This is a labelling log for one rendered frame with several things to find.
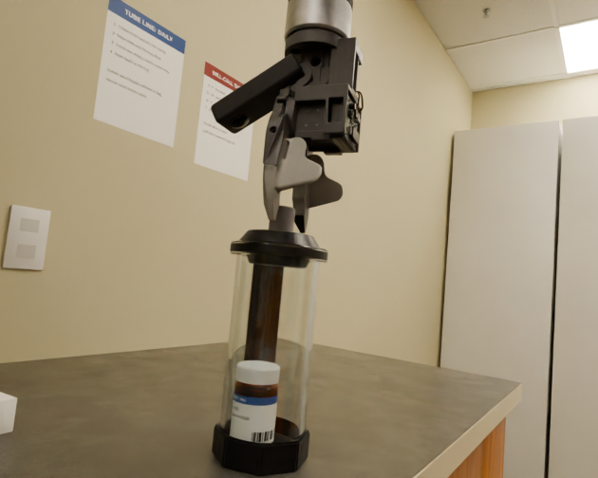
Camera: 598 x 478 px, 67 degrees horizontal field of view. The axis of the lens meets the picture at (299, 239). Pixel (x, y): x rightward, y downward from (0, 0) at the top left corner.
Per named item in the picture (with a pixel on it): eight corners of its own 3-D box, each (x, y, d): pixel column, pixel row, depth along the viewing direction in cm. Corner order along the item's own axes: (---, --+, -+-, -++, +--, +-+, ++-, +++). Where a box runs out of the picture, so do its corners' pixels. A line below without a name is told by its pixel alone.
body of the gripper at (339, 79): (343, 137, 45) (352, 24, 46) (264, 139, 48) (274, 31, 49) (358, 159, 52) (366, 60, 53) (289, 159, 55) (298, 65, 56)
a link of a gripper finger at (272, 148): (271, 156, 44) (290, 89, 48) (257, 156, 44) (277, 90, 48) (286, 183, 48) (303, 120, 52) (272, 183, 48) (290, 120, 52)
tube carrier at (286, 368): (237, 420, 55) (254, 248, 57) (322, 438, 52) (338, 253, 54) (190, 450, 45) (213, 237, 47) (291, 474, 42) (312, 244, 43)
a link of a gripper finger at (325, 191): (339, 234, 53) (338, 155, 50) (292, 232, 55) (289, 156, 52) (345, 229, 56) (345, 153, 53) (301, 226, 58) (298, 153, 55)
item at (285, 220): (256, 265, 56) (262, 212, 56) (328, 270, 53) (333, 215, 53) (220, 260, 47) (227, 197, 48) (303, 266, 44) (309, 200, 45)
